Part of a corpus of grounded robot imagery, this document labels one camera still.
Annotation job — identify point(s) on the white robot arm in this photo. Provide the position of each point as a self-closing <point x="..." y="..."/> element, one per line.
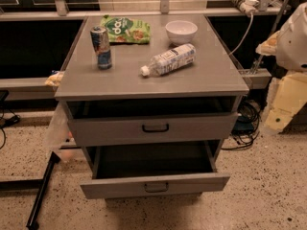
<point x="287" y="96"/>

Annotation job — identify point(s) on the white bowl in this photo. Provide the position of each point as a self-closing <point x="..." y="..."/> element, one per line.
<point x="180" y="31"/>

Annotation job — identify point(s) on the white power strip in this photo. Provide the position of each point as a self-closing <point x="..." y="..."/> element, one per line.
<point x="247" y="7"/>

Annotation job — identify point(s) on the blue energy drink can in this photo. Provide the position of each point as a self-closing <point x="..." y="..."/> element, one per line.
<point x="101" y="47"/>

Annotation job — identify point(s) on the green snack bag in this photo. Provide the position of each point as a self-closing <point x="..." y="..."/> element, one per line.
<point x="127" y="30"/>

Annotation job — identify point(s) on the clear plastic water bottle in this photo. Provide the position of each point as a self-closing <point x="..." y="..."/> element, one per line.
<point x="169" y="61"/>

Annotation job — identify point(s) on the grey drawer cabinet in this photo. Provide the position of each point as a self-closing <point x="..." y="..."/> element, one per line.
<point x="212" y="74"/>

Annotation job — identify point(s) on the clear plastic bag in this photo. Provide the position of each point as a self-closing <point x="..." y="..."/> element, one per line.
<point x="58" y="138"/>

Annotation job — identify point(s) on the black metal floor bar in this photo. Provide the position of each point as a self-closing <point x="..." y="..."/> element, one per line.
<point x="32" y="223"/>

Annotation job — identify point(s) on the grey top drawer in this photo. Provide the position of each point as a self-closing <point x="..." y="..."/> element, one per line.
<point x="122" y="122"/>

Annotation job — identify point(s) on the grey drawer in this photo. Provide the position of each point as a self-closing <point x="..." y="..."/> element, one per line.
<point x="153" y="170"/>
<point x="122" y="122"/>

